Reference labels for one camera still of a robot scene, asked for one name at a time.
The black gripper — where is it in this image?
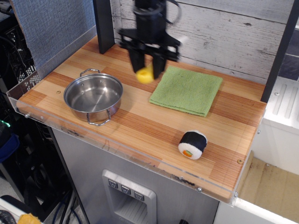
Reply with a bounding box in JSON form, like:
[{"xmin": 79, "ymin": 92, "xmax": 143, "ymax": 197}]
[{"xmin": 119, "ymin": 0, "xmax": 180, "ymax": 79}]

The yellow handled toy knife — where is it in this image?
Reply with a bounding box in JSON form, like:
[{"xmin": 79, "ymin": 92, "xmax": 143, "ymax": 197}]
[{"xmin": 136, "ymin": 62, "xmax": 155, "ymax": 84}]

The stainless steel pot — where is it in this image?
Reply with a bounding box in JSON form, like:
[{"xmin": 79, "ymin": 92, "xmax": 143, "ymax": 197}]
[{"xmin": 64, "ymin": 69, "xmax": 123, "ymax": 126}]

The green folded cloth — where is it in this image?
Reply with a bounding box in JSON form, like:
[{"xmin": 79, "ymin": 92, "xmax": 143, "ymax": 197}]
[{"xmin": 149, "ymin": 66, "xmax": 223, "ymax": 117}]

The plush sushi roll toy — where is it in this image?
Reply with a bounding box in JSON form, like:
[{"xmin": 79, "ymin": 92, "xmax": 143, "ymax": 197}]
[{"xmin": 178, "ymin": 130, "xmax": 208, "ymax": 160}]

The blue fabric panel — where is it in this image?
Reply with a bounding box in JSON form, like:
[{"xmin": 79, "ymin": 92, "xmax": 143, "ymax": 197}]
[{"xmin": 10, "ymin": 0, "xmax": 96, "ymax": 78}]

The silver dispenser panel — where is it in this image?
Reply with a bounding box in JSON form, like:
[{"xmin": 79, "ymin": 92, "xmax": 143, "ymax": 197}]
[{"xmin": 102, "ymin": 169, "xmax": 157, "ymax": 224}]

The clear acrylic table guard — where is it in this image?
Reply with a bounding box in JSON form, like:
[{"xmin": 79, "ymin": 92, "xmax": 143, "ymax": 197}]
[{"xmin": 8, "ymin": 72, "xmax": 265, "ymax": 204}]

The white side cabinet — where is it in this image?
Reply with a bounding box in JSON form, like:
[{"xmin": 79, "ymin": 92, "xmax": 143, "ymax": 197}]
[{"xmin": 214, "ymin": 77, "xmax": 299, "ymax": 224}]

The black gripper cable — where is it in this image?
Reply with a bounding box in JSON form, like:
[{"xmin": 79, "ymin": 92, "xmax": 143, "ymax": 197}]
[{"xmin": 164, "ymin": 0, "xmax": 183, "ymax": 25}]

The black vertical post left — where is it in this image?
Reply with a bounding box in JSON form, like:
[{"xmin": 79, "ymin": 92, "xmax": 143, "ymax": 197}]
[{"xmin": 93, "ymin": 0, "xmax": 115, "ymax": 54}]

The black vertical post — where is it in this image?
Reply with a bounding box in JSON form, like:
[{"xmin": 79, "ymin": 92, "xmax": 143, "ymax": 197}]
[
  {"xmin": 260, "ymin": 0, "xmax": 299, "ymax": 103},
  {"xmin": 93, "ymin": 0, "xmax": 115, "ymax": 54}
]

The black vertical post right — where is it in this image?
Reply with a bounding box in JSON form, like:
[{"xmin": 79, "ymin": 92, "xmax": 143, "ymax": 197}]
[{"xmin": 260, "ymin": 0, "xmax": 299, "ymax": 103}]

